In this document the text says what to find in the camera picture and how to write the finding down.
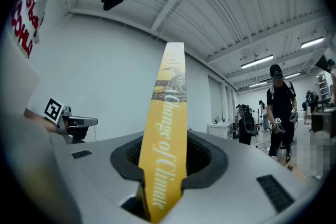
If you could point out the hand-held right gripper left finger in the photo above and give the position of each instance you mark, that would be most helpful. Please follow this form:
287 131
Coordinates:
92 178

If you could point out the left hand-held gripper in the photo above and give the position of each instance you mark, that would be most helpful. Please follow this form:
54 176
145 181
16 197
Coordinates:
53 110

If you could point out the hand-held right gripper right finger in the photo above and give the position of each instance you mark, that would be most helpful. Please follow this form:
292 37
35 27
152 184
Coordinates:
236 191

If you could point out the yellow book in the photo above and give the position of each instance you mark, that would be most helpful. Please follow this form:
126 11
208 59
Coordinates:
165 126

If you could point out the person's left forearm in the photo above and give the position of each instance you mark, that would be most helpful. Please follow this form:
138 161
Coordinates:
39 120

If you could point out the steel kettle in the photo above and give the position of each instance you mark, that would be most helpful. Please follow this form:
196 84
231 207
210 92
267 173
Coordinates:
283 155

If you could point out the white sink cabinet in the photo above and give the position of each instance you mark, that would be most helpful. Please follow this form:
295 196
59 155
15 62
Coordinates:
219 131

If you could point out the long ceiling light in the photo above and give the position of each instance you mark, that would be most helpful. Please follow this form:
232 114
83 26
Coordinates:
312 42
258 84
257 61
292 75

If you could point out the dark table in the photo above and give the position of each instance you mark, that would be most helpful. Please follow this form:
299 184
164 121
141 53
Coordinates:
324 120

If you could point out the white shelf unit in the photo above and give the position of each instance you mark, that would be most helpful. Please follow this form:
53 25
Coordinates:
322 86

